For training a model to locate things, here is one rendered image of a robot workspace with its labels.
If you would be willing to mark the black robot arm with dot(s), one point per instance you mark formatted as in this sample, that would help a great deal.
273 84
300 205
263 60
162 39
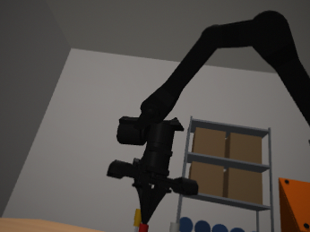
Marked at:
268 33

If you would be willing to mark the green circuit board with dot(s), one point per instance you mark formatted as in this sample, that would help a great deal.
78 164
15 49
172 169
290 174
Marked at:
174 227

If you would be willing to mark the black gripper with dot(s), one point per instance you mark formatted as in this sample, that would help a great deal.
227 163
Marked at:
155 170

